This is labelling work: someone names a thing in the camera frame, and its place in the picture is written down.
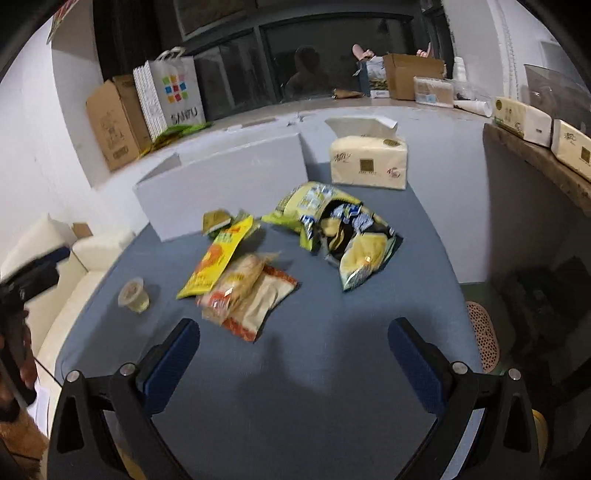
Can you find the black yellow chips bag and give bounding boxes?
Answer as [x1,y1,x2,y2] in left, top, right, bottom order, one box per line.
[318,200,404,291]

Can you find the small jelly cup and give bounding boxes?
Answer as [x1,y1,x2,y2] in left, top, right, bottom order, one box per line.
[117,277,150,314]

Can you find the yellow green chips bag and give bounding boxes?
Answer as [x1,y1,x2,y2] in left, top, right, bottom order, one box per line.
[260,181,362,252]

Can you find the white storage box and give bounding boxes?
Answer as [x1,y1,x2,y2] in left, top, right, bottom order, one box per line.
[133,132,308,242]

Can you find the green snack packets pile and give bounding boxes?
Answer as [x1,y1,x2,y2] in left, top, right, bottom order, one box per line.
[138,122,212,159]

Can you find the yellow orange snack bag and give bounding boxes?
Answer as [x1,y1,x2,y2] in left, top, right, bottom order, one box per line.
[176,215,256,299]

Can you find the person left hand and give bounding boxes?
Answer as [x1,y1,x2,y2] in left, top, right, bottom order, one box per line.
[1,309,37,409]

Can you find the white SANFU shopping bag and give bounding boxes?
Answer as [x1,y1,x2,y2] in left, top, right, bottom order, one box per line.
[132,47,205,142]

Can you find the tissue pack on table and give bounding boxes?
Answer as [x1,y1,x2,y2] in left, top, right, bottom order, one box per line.
[325,115,408,190]

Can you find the cotton swab box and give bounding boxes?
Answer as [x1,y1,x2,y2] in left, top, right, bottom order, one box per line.
[414,77,455,108]

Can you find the tissue pack on shelf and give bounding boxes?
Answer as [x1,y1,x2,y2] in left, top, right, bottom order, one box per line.
[494,97,553,147]

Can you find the brown cardboard box left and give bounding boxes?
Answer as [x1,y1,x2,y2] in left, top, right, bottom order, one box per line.
[86,75,151,172]

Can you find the dark blue box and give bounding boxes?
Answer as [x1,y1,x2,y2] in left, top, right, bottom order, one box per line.
[358,61,370,97]

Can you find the round rice cracker pack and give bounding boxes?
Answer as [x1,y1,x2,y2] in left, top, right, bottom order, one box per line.
[195,253,298,342]

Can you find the open cardboard box right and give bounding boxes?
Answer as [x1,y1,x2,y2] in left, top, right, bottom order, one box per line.
[383,54,446,101]

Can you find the wooden shelf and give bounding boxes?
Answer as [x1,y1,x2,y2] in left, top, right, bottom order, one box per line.
[483,123,591,218]

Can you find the white sofa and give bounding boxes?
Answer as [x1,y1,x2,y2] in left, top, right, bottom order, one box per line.
[1,215,134,382]

